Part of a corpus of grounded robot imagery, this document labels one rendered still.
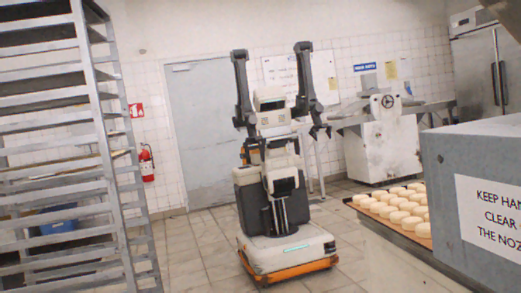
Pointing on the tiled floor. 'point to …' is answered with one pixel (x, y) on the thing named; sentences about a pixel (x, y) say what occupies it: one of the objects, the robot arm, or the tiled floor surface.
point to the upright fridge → (484, 66)
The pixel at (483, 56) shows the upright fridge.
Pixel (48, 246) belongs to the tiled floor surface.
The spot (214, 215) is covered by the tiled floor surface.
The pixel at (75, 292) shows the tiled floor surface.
